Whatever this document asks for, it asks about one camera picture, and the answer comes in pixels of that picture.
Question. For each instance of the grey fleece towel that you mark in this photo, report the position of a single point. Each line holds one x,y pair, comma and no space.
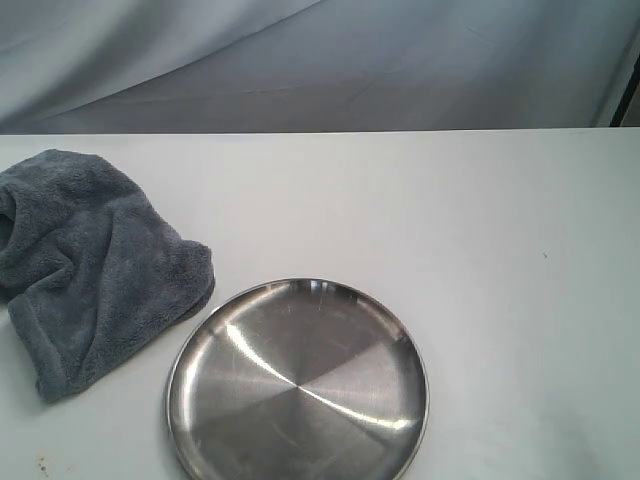
90,271

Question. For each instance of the round stainless steel plate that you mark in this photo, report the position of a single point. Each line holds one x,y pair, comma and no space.
298,379

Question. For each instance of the white backdrop sheet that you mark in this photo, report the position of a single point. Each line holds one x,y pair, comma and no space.
98,67

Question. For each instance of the black backdrop stand pole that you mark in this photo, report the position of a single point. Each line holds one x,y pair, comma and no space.
628,84

